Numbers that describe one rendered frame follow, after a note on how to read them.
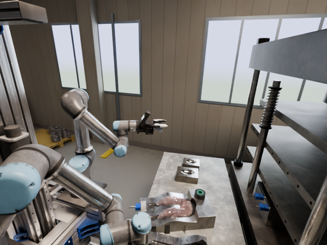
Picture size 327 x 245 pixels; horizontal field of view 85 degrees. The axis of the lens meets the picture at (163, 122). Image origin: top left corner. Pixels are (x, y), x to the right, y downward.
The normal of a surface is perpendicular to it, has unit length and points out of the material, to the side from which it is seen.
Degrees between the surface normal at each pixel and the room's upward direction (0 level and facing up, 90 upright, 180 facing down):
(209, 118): 90
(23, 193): 83
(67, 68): 90
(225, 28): 90
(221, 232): 0
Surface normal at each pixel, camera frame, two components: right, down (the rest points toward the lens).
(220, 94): -0.31, 0.33
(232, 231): 0.03, -0.94
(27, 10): 0.95, 0.13
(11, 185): 0.34, 0.25
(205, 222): 0.11, 0.35
